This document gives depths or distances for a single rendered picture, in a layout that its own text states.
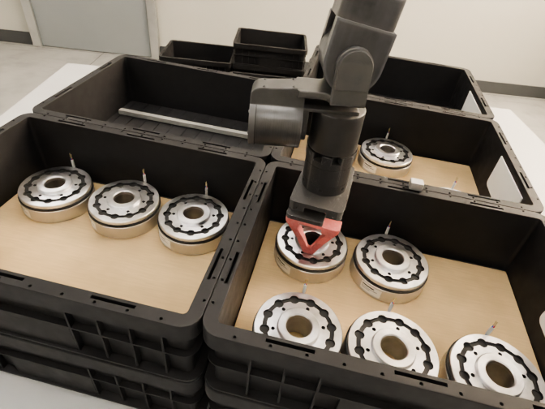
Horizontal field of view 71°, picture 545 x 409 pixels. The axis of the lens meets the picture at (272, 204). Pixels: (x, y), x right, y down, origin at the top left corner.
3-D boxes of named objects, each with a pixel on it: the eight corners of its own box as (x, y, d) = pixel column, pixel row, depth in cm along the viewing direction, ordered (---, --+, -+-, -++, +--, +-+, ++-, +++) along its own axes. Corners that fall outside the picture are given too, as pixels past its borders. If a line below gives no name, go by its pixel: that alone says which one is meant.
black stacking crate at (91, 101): (291, 135, 88) (298, 87, 81) (261, 217, 65) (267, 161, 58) (130, 104, 92) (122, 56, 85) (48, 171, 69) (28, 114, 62)
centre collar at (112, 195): (148, 195, 59) (148, 191, 58) (129, 214, 55) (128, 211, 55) (120, 187, 60) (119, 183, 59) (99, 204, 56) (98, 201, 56)
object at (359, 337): (430, 322, 46) (432, 320, 46) (444, 408, 39) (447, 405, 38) (347, 306, 47) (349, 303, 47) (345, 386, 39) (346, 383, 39)
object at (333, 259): (351, 230, 58) (352, 227, 57) (340, 279, 50) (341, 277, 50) (287, 213, 60) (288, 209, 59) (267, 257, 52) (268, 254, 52)
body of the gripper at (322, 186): (287, 211, 46) (294, 161, 42) (306, 166, 54) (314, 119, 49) (340, 225, 45) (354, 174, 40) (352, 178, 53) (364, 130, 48)
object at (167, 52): (235, 99, 253) (237, 46, 231) (229, 120, 230) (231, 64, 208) (174, 93, 251) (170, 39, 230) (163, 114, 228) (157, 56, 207)
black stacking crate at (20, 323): (261, 218, 65) (267, 162, 58) (198, 390, 42) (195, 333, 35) (47, 172, 69) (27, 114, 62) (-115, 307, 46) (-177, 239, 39)
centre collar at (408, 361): (412, 334, 44) (414, 332, 44) (417, 376, 40) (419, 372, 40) (370, 325, 45) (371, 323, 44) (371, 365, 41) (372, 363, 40)
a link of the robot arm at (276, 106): (379, 50, 34) (362, 32, 41) (251, 39, 34) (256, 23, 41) (353, 168, 41) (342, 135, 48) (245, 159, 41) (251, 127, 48)
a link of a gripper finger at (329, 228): (279, 257, 51) (286, 204, 45) (293, 223, 57) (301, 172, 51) (328, 271, 50) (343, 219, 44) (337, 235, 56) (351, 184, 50)
